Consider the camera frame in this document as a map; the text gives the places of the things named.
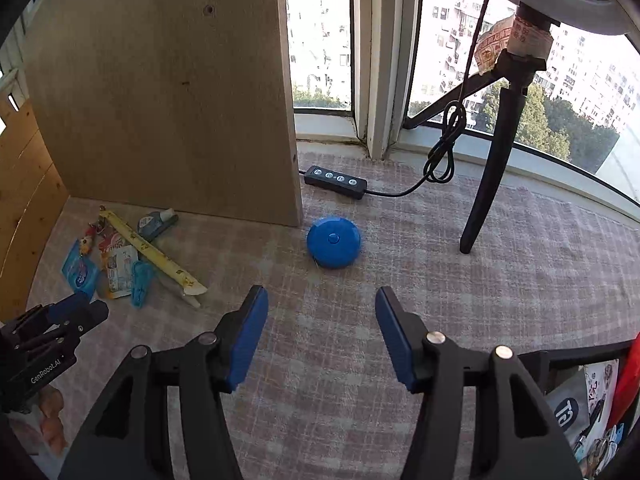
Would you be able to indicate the wooden board panel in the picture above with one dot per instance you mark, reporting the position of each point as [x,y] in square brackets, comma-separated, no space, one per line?
[169,103]

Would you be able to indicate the black tripod stand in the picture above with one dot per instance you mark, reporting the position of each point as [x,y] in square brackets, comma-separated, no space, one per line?
[515,49]

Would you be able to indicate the black inline switch controller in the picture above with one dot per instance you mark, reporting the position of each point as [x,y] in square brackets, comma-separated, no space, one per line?
[335,181]

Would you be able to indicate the red white snack packet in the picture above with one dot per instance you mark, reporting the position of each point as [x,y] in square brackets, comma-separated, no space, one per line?
[118,257]

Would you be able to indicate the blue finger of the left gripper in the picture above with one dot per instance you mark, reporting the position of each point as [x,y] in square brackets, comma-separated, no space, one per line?
[67,305]

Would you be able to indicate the white printed box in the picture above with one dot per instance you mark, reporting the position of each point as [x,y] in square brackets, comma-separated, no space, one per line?
[601,381]

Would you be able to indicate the blue round tape measure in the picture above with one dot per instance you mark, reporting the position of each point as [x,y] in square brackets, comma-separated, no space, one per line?
[333,242]

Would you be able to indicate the small sanitizer bottle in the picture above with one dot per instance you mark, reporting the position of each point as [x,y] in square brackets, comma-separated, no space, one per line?
[153,224]

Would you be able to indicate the yellow chopstick wrapper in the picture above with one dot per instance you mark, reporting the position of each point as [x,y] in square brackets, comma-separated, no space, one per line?
[190,286]

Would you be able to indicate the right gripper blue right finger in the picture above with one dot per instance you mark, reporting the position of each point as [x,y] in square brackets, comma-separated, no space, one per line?
[516,435]

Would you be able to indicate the plaid table cloth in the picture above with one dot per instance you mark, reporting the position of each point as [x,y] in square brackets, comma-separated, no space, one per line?
[321,399]

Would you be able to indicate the red pouch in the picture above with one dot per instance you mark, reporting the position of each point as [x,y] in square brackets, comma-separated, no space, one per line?
[627,386]

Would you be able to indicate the grey tea sachet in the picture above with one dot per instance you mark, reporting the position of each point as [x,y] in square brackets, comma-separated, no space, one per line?
[569,403]

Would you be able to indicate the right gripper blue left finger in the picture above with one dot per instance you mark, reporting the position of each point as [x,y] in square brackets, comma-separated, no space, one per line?
[126,436]

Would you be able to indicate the person's left hand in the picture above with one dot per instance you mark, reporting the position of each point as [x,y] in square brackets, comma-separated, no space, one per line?
[38,427]

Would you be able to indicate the blue tissue packet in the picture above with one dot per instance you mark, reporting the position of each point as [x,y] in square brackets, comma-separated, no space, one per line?
[80,272]

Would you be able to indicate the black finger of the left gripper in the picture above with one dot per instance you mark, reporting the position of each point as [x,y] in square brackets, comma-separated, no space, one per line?
[88,318]

